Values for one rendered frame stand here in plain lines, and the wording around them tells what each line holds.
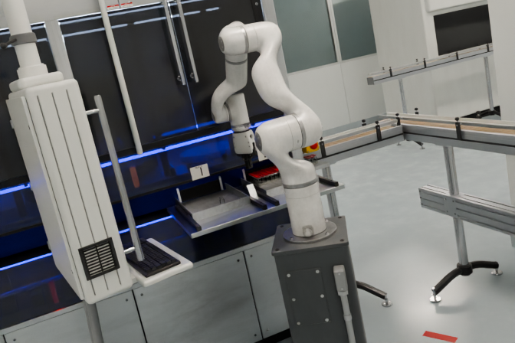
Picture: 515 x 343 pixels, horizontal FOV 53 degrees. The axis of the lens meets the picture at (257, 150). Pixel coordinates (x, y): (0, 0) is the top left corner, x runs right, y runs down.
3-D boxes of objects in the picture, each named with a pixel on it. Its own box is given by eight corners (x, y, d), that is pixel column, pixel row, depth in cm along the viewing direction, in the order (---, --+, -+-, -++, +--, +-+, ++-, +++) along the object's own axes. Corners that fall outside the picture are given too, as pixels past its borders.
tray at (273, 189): (241, 184, 258) (240, 178, 257) (288, 171, 266) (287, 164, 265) (267, 197, 226) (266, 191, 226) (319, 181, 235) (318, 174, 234)
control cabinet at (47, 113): (54, 270, 215) (-2, 86, 200) (100, 253, 225) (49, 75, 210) (83, 310, 172) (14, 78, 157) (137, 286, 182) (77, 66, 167)
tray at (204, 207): (176, 204, 247) (174, 197, 246) (227, 189, 255) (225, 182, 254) (194, 221, 215) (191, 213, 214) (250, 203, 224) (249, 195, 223)
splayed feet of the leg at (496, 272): (426, 299, 284) (422, 276, 281) (495, 269, 300) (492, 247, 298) (436, 305, 277) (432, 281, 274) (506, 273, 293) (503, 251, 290)
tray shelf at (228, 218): (167, 211, 245) (166, 207, 245) (297, 171, 268) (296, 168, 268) (191, 238, 201) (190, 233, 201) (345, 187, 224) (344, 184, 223)
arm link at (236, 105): (231, 126, 220) (252, 122, 223) (225, 96, 218) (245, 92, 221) (226, 125, 228) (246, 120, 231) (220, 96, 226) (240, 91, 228)
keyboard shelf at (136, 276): (91, 266, 218) (90, 260, 218) (152, 242, 232) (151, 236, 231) (123, 298, 180) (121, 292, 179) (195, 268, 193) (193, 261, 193)
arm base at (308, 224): (337, 239, 171) (327, 186, 167) (281, 247, 174) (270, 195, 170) (336, 219, 189) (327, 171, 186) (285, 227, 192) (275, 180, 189)
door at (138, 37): (96, 156, 225) (58, 20, 213) (197, 130, 240) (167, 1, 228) (96, 156, 224) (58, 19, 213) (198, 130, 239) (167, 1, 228)
